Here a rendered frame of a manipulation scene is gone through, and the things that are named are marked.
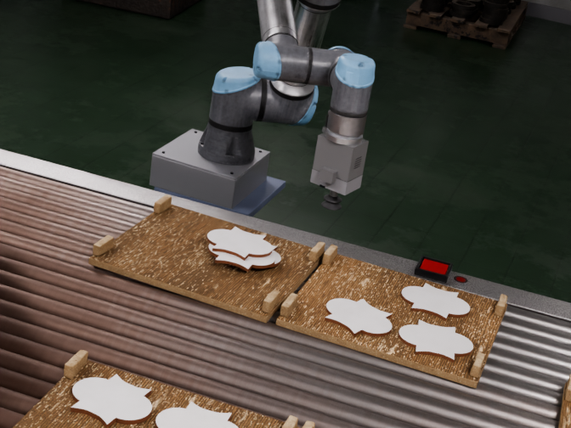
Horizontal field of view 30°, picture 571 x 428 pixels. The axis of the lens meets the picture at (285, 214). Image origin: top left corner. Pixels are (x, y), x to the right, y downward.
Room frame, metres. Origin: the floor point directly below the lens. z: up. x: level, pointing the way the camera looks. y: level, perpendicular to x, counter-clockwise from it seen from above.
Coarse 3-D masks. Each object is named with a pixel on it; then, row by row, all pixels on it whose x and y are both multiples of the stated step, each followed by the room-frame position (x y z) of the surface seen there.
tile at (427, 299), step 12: (408, 288) 2.01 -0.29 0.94; (420, 288) 2.02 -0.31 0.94; (432, 288) 2.03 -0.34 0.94; (408, 300) 1.96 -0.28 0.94; (420, 300) 1.97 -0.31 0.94; (432, 300) 1.98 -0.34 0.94; (444, 300) 1.99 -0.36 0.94; (456, 300) 1.99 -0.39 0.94; (432, 312) 1.93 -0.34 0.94; (444, 312) 1.93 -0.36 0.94; (456, 312) 1.94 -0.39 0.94; (468, 312) 1.95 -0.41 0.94
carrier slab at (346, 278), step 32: (320, 288) 1.97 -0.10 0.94; (352, 288) 1.99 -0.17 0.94; (384, 288) 2.01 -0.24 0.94; (448, 288) 2.06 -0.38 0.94; (288, 320) 1.81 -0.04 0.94; (320, 320) 1.83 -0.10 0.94; (416, 320) 1.89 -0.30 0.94; (448, 320) 1.91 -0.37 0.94; (480, 320) 1.94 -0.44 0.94; (384, 352) 1.75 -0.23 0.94
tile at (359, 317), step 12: (336, 300) 1.91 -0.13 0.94; (348, 300) 1.92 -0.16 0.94; (360, 300) 1.93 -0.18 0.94; (336, 312) 1.86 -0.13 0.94; (348, 312) 1.87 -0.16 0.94; (360, 312) 1.88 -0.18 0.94; (372, 312) 1.89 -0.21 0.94; (384, 312) 1.89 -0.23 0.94; (348, 324) 1.82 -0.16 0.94; (360, 324) 1.83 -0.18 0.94; (372, 324) 1.83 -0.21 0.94; (384, 324) 1.84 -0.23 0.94
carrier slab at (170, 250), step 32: (160, 224) 2.15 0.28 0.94; (192, 224) 2.18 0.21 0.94; (224, 224) 2.20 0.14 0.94; (96, 256) 1.95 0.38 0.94; (128, 256) 1.97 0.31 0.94; (160, 256) 1.99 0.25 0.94; (192, 256) 2.02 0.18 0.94; (288, 256) 2.09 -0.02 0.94; (320, 256) 2.12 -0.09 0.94; (192, 288) 1.88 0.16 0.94; (224, 288) 1.90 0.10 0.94; (256, 288) 1.92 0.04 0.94; (288, 288) 1.94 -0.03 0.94
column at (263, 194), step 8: (264, 184) 2.63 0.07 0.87; (272, 184) 2.64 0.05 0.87; (280, 184) 2.64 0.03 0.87; (168, 192) 2.49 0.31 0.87; (256, 192) 2.57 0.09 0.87; (264, 192) 2.58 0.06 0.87; (272, 192) 2.58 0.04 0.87; (192, 200) 2.47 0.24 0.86; (200, 200) 2.46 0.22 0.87; (248, 200) 2.50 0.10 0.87; (256, 200) 2.51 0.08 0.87; (264, 200) 2.53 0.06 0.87; (224, 208) 2.44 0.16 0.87; (240, 208) 2.45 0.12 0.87; (248, 208) 2.46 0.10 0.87; (256, 208) 2.47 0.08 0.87
